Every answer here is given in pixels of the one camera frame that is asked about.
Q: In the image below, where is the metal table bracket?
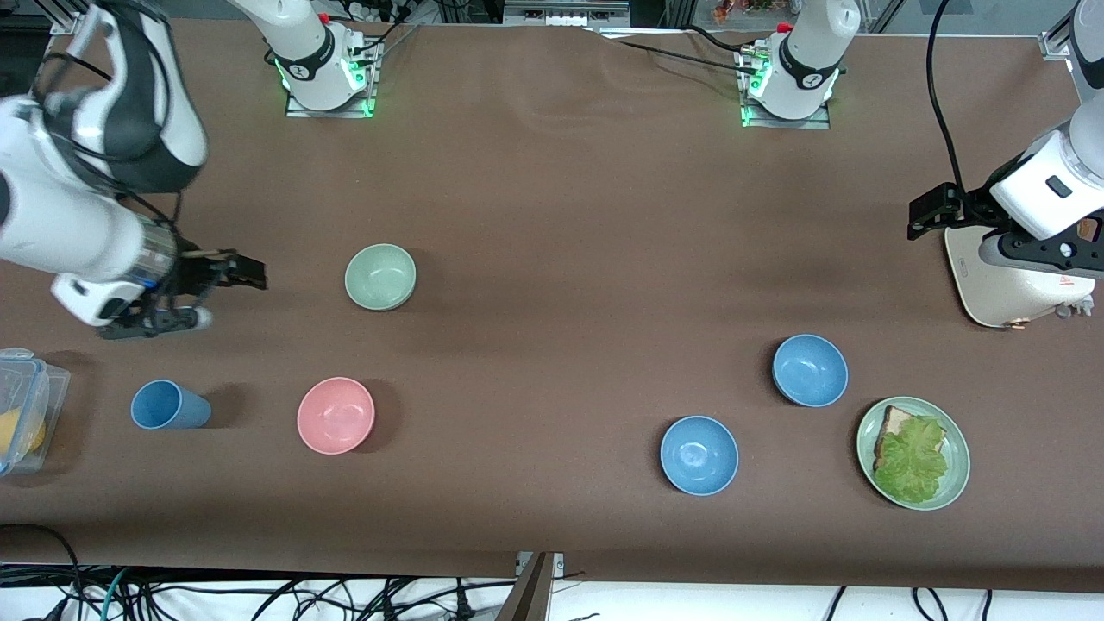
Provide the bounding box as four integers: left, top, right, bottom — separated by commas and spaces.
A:
496, 552, 567, 621

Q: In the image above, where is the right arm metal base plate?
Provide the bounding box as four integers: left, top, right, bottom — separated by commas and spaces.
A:
283, 47, 380, 120

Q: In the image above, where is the clear plastic container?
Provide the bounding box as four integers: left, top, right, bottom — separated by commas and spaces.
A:
0, 348, 72, 477

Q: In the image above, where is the teal floor cable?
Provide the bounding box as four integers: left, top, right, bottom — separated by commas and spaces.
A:
100, 566, 132, 621

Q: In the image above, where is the brown table cover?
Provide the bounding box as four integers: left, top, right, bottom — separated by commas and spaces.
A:
0, 16, 1104, 596

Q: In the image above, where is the green bowl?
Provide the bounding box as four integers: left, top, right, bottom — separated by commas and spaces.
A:
344, 243, 418, 312

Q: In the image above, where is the black looped floor cable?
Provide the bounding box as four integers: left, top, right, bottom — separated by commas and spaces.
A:
0, 523, 85, 621

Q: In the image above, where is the cream white toaster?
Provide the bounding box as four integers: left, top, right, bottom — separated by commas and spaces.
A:
944, 220, 1098, 329

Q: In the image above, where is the yellow fruit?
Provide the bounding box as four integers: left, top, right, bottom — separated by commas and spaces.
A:
0, 410, 47, 456

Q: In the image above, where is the pink bowl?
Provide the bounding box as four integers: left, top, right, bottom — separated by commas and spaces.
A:
297, 377, 377, 455

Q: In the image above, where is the green plate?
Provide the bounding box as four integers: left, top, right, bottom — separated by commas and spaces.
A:
856, 397, 971, 511

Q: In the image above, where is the black base cable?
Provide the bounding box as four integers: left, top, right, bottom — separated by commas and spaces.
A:
586, 24, 762, 80

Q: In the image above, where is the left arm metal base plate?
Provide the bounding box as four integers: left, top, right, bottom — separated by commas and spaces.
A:
738, 47, 833, 131

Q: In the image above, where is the white bread slice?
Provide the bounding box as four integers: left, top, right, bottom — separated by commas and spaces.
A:
874, 405, 917, 471

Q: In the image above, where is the green lettuce leaf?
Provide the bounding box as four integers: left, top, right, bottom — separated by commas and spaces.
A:
874, 416, 950, 505

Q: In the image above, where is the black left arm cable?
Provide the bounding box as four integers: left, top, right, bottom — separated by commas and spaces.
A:
925, 0, 969, 199

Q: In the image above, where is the white power strip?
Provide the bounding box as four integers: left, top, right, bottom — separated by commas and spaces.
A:
338, 0, 413, 23

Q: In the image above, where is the blue bowl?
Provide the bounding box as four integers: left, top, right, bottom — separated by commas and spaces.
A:
660, 416, 740, 497
772, 334, 850, 408

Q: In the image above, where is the blue cup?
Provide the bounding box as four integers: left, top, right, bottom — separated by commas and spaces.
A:
130, 379, 212, 430

